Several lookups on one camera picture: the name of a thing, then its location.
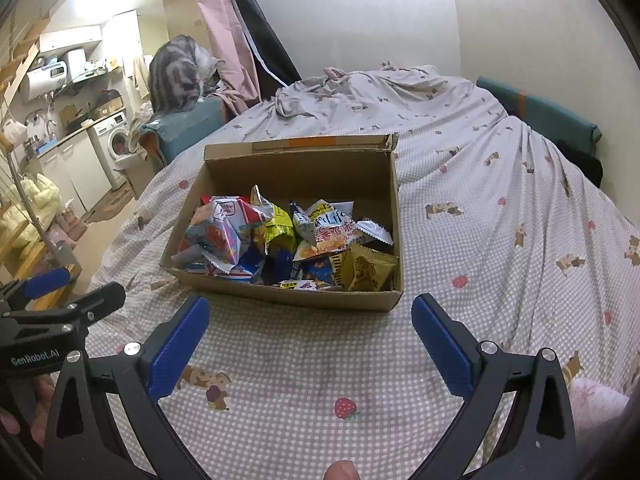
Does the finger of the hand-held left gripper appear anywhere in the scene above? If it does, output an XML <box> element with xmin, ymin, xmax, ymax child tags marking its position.
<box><xmin>0</xmin><ymin>266</ymin><xmax>72</xmax><ymax>311</ymax></box>
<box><xmin>65</xmin><ymin>282</ymin><xmax>127</xmax><ymax>333</ymax></box>

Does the brown floor rug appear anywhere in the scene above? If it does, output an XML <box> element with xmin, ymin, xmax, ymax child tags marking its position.
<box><xmin>87</xmin><ymin>187</ymin><xmax>136</xmax><ymax>223</ymax></box>

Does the pink curtain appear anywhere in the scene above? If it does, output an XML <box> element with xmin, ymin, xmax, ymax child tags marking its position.
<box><xmin>192</xmin><ymin>0</ymin><xmax>263</xmax><ymax>113</ymax></box>

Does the silver snack packet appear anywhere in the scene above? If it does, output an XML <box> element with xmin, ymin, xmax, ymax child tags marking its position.
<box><xmin>355</xmin><ymin>217</ymin><xmax>395</xmax><ymax>246</ymax></box>

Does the white washing machine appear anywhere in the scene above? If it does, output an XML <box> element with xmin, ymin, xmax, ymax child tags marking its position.
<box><xmin>87</xmin><ymin>112</ymin><xmax>133</xmax><ymax>191</ymax></box>

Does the hanging cream towel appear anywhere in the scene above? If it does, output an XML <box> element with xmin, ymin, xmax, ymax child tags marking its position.
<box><xmin>131</xmin><ymin>55</ymin><xmax>153</xmax><ymax>101</ymax></box>

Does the small side table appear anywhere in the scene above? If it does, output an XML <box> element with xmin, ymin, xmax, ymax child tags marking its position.
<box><xmin>112</xmin><ymin>152</ymin><xmax>151</xmax><ymax>196</ymax></box>

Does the teal headboard cushion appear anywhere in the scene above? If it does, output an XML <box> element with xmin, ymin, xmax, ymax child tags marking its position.
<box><xmin>475</xmin><ymin>76</ymin><xmax>603</xmax><ymax>186</ymax></box>

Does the person's right hand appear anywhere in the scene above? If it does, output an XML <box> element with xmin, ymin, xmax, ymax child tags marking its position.
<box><xmin>325</xmin><ymin>460</ymin><xmax>361</xmax><ymax>480</ymax></box>

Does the person's left hand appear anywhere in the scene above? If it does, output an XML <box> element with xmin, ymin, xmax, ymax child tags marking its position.
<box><xmin>0</xmin><ymin>377</ymin><xmax>56</xmax><ymax>446</ymax></box>

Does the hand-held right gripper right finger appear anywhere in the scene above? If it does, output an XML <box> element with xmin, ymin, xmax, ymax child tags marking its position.
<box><xmin>410</xmin><ymin>292</ymin><xmax>581</xmax><ymax>480</ymax></box>

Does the brown cardboard box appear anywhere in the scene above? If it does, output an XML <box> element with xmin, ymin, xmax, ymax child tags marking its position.
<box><xmin>160</xmin><ymin>133</ymin><xmax>405</xmax><ymax>313</ymax></box>

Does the white water heater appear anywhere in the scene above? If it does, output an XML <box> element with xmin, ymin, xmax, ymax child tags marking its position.
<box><xmin>25</xmin><ymin>62</ymin><xmax>68</xmax><ymax>98</ymax></box>

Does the blue white snack bag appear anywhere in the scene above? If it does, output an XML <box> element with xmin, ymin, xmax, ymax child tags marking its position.
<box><xmin>187</xmin><ymin>260</ymin><xmax>263</xmax><ymax>283</ymax></box>

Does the yellow quilt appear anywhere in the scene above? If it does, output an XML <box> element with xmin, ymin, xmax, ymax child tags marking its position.
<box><xmin>0</xmin><ymin>172</ymin><xmax>61</xmax><ymax>251</ymax></box>

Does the white red cartoon snack bag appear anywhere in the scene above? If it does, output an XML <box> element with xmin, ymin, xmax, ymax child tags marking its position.
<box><xmin>172</xmin><ymin>195</ymin><xmax>273</xmax><ymax>273</ymax></box>

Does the grey tabby cat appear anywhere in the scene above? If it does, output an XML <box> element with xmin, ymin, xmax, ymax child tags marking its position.
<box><xmin>148</xmin><ymin>35</ymin><xmax>221</xmax><ymax>113</ymax></box>

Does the blue yellow snack packet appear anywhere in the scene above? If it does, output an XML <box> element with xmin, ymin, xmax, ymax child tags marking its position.
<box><xmin>295</xmin><ymin>252</ymin><xmax>351</xmax><ymax>291</ymax></box>

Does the pile of clothes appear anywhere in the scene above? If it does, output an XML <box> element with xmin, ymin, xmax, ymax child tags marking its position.
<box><xmin>127</xmin><ymin>102</ymin><xmax>156</xmax><ymax>153</ymax></box>

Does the teal chair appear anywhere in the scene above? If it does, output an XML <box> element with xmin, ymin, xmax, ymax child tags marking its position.
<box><xmin>139</xmin><ymin>95</ymin><xmax>226</xmax><ymax>168</ymax></box>

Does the white yellow red snack bag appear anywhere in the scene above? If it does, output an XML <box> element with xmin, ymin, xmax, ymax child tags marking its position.
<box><xmin>291</xmin><ymin>200</ymin><xmax>368</xmax><ymax>262</ymax></box>

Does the black cloth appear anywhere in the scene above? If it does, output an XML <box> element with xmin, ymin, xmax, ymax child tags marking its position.
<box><xmin>555</xmin><ymin>139</ymin><xmax>605</xmax><ymax>188</ymax></box>

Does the black curtain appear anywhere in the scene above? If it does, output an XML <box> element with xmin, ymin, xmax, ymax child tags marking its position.
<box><xmin>220</xmin><ymin>0</ymin><xmax>303</xmax><ymax>98</ymax></box>

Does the gold brown snack packet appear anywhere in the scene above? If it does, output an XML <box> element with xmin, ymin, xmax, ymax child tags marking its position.
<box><xmin>345</xmin><ymin>244</ymin><xmax>400</xmax><ymax>292</ymax></box>

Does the white kitchen cabinet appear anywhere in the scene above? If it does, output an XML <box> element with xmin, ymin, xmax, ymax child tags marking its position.
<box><xmin>25</xmin><ymin>135</ymin><xmax>108</xmax><ymax>213</ymax></box>

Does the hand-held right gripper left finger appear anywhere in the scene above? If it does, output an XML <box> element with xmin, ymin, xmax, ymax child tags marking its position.
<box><xmin>42</xmin><ymin>294</ymin><xmax>213</xmax><ymax>480</ymax></box>

